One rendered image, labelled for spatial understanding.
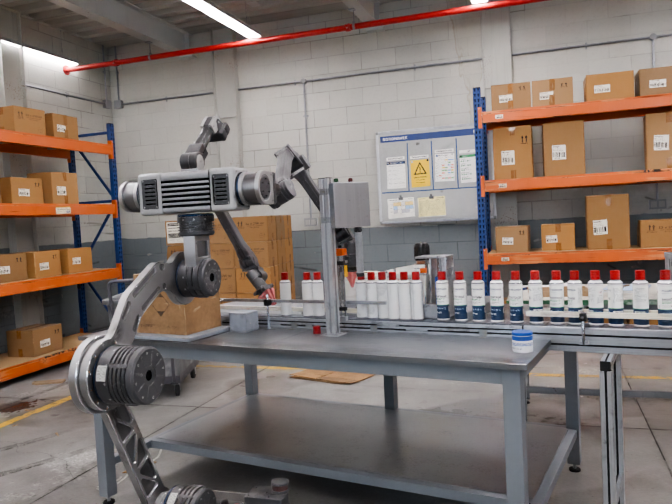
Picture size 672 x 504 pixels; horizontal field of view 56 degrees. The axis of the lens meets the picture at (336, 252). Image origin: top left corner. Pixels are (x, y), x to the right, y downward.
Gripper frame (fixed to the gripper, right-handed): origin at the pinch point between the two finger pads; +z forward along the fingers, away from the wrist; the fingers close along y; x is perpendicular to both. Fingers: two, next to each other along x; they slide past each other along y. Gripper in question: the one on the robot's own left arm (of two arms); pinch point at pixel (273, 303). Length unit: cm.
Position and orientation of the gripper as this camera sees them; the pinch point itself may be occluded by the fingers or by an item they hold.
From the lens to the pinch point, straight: 305.6
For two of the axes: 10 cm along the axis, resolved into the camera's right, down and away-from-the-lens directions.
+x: -6.4, 6.6, 4.0
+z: 6.1, 7.5, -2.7
